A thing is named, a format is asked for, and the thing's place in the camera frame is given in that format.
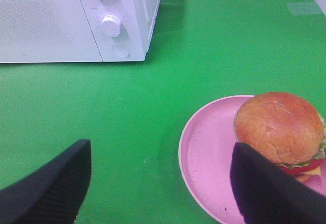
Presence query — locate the lower white microwave knob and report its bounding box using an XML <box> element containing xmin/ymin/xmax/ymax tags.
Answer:
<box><xmin>100</xmin><ymin>15</ymin><xmax>122</xmax><ymax>38</ymax></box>

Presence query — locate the clear tape patch right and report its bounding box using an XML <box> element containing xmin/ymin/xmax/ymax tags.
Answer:
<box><xmin>286</xmin><ymin>2</ymin><xmax>323</xmax><ymax>16</ymax></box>

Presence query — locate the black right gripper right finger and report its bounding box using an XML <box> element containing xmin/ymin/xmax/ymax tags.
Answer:
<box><xmin>230</xmin><ymin>143</ymin><xmax>325</xmax><ymax>223</ymax></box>

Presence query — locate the white microwave oven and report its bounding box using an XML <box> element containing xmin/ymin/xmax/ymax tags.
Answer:
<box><xmin>0</xmin><ymin>0</ymin><xmax>162</xmax><ymax>64</ymax></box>

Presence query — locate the white microwave door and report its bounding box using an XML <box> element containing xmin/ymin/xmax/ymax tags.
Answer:
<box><xmin>1</xmin><ymin>0</ymin><xmax>102</xmax><ymax>63</ymax></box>

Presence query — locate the burger with lettuce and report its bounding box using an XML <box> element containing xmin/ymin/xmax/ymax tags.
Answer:
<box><xmin>233</xmin><ymin>92</ymin><xmax>325</xmax><ymax>182</ymax></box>

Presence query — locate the round microwave door button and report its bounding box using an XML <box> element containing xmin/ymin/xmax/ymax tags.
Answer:
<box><xmin>112</xmin><ymin>44</ymin><xmax>130</xmax><ymax>58</ymax></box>

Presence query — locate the pink round plate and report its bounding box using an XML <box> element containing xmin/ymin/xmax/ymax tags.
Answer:
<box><xmin>179</xmin><ymin>95</ymin><xmax>325</xmax><ymax>223</ymax></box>

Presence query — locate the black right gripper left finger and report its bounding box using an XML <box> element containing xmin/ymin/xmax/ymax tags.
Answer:
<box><xmin>1</xmin><ymin>139</ymin><xmax>92</xmax><ymax>223</ymax></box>

